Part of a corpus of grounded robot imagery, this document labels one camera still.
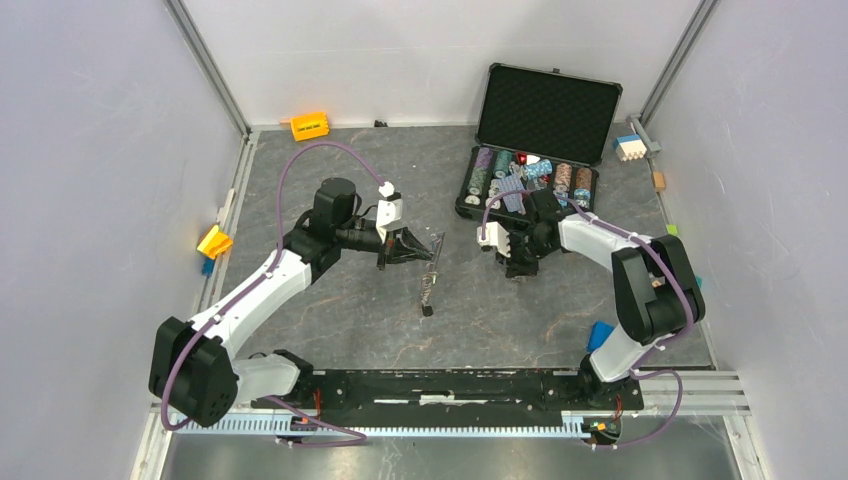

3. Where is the orange chip stack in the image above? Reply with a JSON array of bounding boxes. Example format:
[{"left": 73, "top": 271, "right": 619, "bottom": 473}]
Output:
[{"left": 574, "top": 168, "right": 593, "bottom": 203}]

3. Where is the white cable duct rail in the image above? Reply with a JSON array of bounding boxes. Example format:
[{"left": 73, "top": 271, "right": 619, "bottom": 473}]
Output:
[{"left": 179, "top": 412, "right": 618, "bottom": 440}]

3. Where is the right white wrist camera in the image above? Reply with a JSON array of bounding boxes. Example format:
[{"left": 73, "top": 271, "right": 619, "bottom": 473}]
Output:
[{"left": 476, "top": 222, "right": 511, "bottom": 258}]

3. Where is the blue green white block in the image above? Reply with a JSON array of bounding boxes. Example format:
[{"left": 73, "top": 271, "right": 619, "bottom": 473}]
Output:
[{"left": 586, "top": 321, "right": 615, "bottom": 353}]

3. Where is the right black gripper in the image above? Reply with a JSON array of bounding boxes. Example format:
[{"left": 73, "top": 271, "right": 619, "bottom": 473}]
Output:
[{"left": 496, "top": 231, "right": 557, "bottom": 278}]

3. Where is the purple cable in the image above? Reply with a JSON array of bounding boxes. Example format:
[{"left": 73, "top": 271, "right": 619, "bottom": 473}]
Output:
[
  {"left": 160, "top": 139, "right": 392, "bottom": 450},
  {"left": 480, "top": 188, "right": 697, "bottom": 450}
]

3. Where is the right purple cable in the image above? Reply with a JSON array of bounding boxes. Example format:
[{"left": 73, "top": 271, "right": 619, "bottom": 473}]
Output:
[{"left": 480, "top": 188, "right": 697, "bottom": 450}]

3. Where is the metal keyring with tags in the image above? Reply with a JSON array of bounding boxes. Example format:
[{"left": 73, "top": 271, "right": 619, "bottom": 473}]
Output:
[{"left": 420, "top": 232, "right": 445, "bottom": 317}]

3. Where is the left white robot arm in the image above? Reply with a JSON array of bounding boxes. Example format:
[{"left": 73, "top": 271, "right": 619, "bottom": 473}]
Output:
[{"left": 148, "top": 178, "right": 432, "bottom": 427}]

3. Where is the tan wooden cube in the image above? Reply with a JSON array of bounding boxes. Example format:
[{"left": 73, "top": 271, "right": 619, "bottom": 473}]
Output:
[{"left": 652, "top": 172, "right": 666, "bottom": 192}]

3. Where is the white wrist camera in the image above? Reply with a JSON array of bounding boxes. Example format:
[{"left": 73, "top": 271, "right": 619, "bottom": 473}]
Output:
[
  {"left": 375, "top": 181, "right": 405, "bottom": 244},
  {"left": 476, "top": 222, "right": 511, "bottom": 258}
]

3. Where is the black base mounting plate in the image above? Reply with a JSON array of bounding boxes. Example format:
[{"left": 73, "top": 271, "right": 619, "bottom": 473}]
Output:
[{"left": 282, "top": 368, "right": 644, "bottom": 427}]

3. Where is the blue playing card deck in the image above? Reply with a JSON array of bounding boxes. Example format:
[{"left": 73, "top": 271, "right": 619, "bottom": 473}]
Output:
[{"left": 497, "top": 174, "right": 525, "bottom": 214}]

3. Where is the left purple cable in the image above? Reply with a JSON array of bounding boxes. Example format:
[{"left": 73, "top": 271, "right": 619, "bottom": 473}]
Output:
[{"left": 160, "top": 139, "right": 392, "bottom": 450}]

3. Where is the light blue chip stack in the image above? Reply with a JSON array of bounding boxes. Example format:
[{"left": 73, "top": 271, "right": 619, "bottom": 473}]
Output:
[{"left": 523, "top": 159, "right": 554, "bottom": 180}]

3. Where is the yellow orange toy block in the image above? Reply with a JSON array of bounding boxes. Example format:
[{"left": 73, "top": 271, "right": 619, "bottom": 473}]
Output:
[{"left": 196, "top": 224, "right": 233, "bottom": 260}]

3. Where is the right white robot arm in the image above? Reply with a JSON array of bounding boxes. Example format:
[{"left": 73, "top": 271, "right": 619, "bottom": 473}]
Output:
[{"left": 477, "top": 191, "right": 706, "bottom": 408}]

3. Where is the black poker chip case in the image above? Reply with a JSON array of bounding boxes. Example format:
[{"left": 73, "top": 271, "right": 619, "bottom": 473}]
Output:
[{"left": 454, "top": 63, "right": 623, "bottom": 226}]

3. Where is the white blue toy block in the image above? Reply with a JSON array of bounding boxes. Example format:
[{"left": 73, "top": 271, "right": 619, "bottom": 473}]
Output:
[{"left": 612, "top": 134, "right": 648, "bottom": 162}]

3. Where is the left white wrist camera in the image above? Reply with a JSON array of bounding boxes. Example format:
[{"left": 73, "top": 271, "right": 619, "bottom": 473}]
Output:
[{"left": 375, "top": 181, "right": 405, "bottom": 244}]

